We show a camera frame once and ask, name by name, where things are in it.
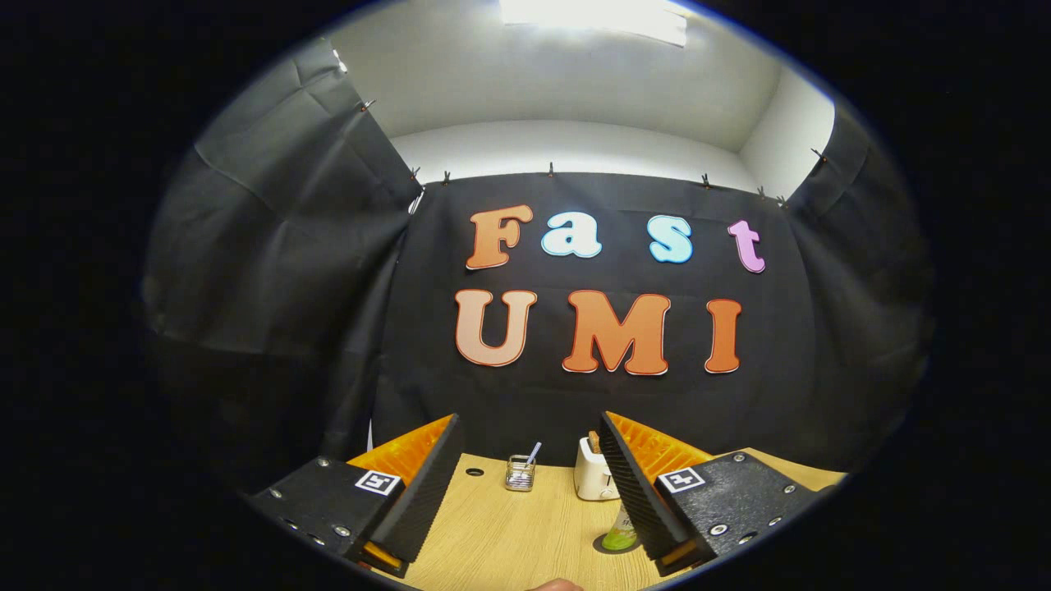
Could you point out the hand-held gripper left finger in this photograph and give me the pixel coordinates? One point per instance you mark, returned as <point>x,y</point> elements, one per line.
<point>419,501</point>

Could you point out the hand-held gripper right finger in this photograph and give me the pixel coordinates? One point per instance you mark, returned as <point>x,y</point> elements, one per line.
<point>640,501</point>

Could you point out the white green label juice bottle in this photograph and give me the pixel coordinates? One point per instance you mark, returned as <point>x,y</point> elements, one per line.
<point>620,538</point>

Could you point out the dark brown round coaster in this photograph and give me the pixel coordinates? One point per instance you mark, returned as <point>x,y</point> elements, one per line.
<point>603,547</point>

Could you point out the cream white toaster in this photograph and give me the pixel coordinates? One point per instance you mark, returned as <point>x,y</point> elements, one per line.
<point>589,480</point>

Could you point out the brown bread slice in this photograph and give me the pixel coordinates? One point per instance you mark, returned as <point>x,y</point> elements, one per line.
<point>593,442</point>

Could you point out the wooden table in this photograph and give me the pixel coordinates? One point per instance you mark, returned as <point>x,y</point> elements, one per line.
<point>509,533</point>

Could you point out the clear glass straw holder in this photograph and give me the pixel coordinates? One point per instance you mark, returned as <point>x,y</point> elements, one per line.
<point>520,476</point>

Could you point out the black backdrop cloth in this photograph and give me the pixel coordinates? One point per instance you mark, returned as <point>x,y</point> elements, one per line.
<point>591,402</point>

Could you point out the striped drinking straw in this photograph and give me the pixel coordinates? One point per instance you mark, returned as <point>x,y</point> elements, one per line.
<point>534,451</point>

